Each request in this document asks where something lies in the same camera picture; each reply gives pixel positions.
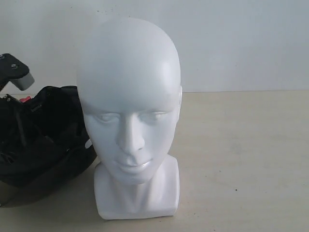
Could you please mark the white mannequin head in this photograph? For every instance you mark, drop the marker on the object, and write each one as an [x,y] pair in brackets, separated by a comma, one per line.
[129,85]

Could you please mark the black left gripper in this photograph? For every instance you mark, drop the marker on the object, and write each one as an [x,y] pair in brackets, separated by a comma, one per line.
[12,70]

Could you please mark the black helmet with visor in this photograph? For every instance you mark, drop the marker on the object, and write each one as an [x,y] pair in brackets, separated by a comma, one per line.
[43,144]

